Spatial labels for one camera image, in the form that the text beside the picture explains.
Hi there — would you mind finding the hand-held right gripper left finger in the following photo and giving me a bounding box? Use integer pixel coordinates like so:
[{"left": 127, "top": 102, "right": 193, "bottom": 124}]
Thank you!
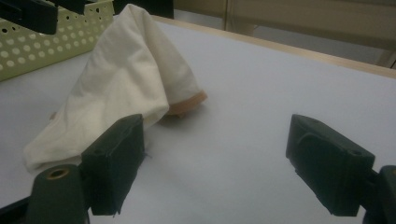
[{"left": 81, "top": 113, "right": 146, "bottom": 217}]

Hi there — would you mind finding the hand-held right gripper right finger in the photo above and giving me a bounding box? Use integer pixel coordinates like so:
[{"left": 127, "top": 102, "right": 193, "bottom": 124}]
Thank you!
[{"left": 285, "top": 113, "right": 376, "bottom": 217}]

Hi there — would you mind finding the pale green perforated plastic basket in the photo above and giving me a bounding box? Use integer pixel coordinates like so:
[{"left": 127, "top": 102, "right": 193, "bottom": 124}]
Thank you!
[{"left": 0, "top": 0, "right": 115, "bottom": 82}]

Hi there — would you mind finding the cream baby bodysuit brown trim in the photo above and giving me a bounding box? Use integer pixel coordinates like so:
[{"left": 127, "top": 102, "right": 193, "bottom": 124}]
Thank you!
[{"left": 22, "top": 3, "right": 209, "bottom": 174}]

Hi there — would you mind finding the light wooden shelf unit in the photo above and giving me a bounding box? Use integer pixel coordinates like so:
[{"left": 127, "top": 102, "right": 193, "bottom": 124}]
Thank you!
[{"left": 173, "top": 0, "right": 396, "bottom": 69}]

